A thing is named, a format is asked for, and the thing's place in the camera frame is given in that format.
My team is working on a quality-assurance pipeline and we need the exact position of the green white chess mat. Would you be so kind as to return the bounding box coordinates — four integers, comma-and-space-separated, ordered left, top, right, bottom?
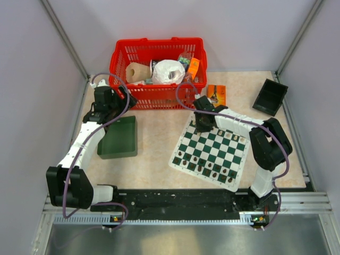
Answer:
168, 113, 250, 192

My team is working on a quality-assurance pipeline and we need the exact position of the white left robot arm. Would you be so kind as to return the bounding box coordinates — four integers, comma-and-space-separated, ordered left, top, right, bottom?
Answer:
46, 80, 138, 211

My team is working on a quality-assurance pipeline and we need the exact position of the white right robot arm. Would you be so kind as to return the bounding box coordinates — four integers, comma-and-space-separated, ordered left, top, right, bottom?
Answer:
193, 95, 293, 210

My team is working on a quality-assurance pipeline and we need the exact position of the orange razor box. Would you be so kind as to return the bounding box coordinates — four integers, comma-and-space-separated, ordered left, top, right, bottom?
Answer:
207, 84, 226, 107

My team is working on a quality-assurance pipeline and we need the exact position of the green plastic tray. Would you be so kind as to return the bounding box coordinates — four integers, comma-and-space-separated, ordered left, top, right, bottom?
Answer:
97, 116, 138, 159

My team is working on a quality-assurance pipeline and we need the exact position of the brown toilet paper roll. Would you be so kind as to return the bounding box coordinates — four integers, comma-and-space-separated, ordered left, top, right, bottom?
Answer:
125, 62, 151, 83

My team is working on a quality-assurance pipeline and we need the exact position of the orange small carton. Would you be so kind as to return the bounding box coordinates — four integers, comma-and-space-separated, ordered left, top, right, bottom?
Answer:
188, 57, 200, 80

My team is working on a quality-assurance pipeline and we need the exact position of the white wrapped paper roll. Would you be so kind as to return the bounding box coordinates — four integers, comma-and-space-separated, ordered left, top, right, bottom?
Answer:
152, 59, 186, 84

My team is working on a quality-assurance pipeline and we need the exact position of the black plastic bin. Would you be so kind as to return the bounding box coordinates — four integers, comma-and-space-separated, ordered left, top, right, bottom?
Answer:
252, 79, 288, 116

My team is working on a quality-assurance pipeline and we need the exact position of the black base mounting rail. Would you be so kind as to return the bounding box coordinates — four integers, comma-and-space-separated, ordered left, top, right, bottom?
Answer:
90, 188, 282, 221

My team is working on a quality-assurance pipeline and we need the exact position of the metal frame rail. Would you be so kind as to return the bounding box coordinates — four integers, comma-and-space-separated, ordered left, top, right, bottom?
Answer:
39, 0, 89, 81

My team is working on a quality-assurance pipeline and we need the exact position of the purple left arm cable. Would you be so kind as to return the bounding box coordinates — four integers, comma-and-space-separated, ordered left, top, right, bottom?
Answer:
62, 73, 131, 219

